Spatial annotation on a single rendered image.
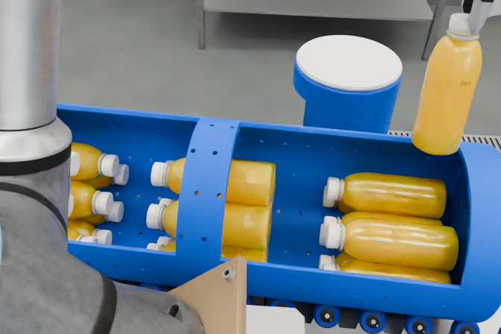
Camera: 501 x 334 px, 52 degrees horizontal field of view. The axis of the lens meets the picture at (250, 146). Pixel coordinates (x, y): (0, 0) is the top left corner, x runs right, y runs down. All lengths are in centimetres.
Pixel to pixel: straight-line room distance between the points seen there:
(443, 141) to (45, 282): 56
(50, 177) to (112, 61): 302
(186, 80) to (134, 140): 224
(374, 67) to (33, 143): 105
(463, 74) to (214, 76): 263
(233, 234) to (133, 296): 36
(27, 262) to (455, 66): 55
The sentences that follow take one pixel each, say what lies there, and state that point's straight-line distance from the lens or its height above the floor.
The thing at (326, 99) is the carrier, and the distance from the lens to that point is 132.
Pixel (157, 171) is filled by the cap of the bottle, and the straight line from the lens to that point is 84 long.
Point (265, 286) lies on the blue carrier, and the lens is 80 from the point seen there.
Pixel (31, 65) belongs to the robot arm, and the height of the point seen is 150.
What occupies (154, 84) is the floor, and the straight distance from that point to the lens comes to 322.
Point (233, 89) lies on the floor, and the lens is 315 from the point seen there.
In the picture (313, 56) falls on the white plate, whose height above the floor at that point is 104.
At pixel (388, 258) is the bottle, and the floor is 110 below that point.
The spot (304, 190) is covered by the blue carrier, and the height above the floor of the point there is 103.
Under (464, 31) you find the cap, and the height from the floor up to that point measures 142.
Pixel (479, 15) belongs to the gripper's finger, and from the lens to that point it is 70.
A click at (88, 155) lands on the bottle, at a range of 94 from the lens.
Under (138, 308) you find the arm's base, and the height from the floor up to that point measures 135.
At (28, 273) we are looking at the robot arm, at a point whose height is 142.
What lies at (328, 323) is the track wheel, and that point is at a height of 96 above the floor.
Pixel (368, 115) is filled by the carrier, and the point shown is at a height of 95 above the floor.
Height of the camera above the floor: 172
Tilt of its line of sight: 39 degrees down
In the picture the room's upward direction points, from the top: 2 degrees clockwise
